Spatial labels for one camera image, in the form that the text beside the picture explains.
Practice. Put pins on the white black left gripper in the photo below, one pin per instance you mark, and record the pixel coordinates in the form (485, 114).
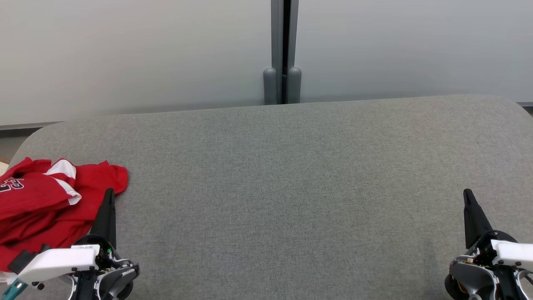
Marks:
(58, 260)

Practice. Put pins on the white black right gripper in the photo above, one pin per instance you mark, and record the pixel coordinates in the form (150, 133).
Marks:
(514, 253)

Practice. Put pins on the red basketball jersey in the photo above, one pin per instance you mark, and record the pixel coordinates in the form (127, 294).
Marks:
(37, 208)

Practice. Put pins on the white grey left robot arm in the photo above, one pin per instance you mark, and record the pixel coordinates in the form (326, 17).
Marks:
(112, 279)

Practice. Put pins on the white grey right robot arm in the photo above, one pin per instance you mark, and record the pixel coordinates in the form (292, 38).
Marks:
(470, 275)

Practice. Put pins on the white perforated chair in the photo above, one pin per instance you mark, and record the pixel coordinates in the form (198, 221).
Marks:
(3, 166)

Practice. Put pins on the grey wall base rail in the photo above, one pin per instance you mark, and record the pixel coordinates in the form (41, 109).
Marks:
(29, 125)
(525, 104)

